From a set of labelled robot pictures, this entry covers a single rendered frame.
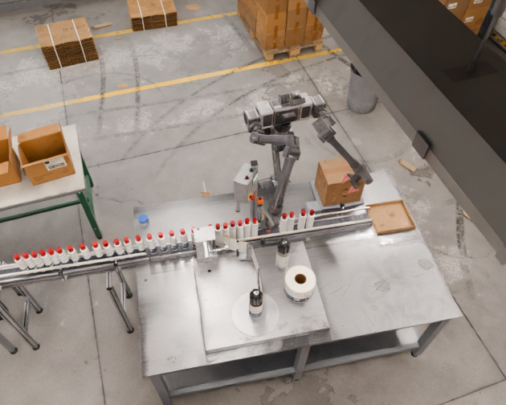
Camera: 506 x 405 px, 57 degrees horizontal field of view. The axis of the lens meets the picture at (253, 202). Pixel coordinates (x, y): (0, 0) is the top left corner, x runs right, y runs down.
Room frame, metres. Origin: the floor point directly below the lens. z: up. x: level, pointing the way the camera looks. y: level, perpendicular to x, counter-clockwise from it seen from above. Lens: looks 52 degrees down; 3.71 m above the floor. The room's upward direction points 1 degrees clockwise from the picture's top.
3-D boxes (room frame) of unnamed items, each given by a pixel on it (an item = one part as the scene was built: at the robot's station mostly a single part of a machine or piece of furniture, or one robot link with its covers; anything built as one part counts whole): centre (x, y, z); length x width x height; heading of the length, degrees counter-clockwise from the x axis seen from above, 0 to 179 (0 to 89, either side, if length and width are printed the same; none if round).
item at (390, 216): (2.12, -1.05, 0.85); 0.30 x 0.26 x 0.04; 102
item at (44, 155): (2.60, 1.69, 0.97); 0.51 x 0.39 x 0.37; 25
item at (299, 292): (1.47, -0.32, 0.95); 0.20 x 0.20 x 0.14
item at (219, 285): (1.44, -0.05, 0.86); 0.80 x 0.67 x 0.05; 102
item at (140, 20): (6.19, 1.50, 0.11); 0.65 x 0.54 x 0.22; 107
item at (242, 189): (1.97, 0.05, 1.38); 0.17 x 0.10 x 0.19; 157
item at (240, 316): (1.28, -0.03, 0.89); 0.31 x 0.31 x 0.01
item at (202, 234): (1.72, 0.32, 1.14); 0.14 x 0.11 x 0.01; 102
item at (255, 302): (1.28, -0.03, 1.04); 0.09 x 0.09 x 0.29
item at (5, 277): (1.61, 1.30, 0.47); 1.17 x 0.38 x 0.94; 102
